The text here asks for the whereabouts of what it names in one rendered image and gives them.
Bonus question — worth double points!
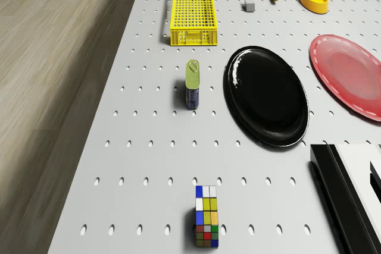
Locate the puzzle cube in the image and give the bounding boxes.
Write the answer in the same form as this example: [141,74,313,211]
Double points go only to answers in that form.
[194,185,220,249]

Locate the yellow basket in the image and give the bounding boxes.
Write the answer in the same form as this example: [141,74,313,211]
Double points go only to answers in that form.
[170,0,219,47]

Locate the black plate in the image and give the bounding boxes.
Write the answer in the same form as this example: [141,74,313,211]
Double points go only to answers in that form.
[223,45,311,148]

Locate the black stove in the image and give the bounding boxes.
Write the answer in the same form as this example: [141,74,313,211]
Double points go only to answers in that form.
[310,143,381,254]

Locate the red plate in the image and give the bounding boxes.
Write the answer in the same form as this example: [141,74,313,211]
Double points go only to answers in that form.
[308,34,381,123]

